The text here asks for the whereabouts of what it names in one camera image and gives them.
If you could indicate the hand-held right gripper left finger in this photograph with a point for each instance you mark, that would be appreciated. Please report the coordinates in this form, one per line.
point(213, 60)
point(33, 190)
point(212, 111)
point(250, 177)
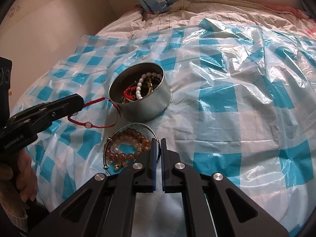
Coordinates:
point(153, 160)

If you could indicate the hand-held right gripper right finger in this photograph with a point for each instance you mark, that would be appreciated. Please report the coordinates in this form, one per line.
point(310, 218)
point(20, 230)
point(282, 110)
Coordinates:
point(165, 160)

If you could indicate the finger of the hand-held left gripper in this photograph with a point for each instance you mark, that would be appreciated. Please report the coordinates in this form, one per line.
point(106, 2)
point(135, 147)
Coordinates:
point(71, 96)
point(69, 106)

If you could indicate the silver bangle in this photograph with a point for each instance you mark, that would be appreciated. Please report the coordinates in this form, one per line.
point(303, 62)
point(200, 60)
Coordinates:
point(134, 124)

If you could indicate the round metal tin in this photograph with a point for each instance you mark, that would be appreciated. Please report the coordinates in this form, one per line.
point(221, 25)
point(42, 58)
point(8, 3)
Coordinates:
point(143, 108)

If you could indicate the person's left forearm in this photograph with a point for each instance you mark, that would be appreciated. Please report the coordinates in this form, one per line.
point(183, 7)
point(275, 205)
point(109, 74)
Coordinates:
point(9, 202)

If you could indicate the person's left hand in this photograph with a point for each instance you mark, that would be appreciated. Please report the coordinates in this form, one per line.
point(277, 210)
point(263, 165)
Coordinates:
point(28, 177)

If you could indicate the small gold charm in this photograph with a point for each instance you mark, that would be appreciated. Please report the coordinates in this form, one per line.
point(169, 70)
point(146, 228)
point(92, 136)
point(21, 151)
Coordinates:
point(119, 166)

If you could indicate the blue checkered plastic sheet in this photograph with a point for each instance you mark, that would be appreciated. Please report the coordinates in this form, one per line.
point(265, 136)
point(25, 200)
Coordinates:
point(222, 118)

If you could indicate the striped bed sheet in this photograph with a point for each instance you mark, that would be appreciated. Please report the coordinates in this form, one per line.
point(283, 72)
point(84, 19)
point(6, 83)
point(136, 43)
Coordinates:
point(197, 7)

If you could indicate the pink blanket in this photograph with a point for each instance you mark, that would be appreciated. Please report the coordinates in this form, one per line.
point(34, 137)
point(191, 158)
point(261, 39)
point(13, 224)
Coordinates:
point(284, 9)

